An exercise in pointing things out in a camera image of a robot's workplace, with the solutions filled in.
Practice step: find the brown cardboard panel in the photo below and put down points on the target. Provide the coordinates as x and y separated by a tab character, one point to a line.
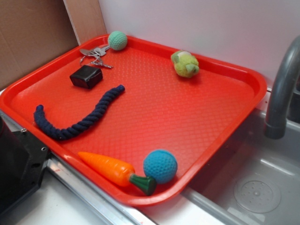
34	32

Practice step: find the green dimpled ball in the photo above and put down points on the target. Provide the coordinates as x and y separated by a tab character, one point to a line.
117	40

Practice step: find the blue dimpled ball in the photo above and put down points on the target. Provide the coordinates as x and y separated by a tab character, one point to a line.
160	165

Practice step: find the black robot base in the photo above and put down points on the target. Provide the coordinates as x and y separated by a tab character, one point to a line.
23	159

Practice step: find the grey toy sink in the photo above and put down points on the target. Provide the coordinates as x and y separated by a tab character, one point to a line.
251	180

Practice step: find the silver key bunch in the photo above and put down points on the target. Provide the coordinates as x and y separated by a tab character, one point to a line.
97	53

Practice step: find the black rectangular block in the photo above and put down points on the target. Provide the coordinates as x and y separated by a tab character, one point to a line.
86	77

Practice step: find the orange plastic carrot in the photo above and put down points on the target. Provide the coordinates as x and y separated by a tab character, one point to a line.
118	172

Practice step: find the red plastic tray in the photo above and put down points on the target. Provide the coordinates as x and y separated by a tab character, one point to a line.
189	117

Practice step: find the green plush animal toy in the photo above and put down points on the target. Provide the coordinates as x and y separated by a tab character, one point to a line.
185	64

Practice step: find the grey toy faucet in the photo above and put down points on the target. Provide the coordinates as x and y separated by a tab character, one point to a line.
284	102

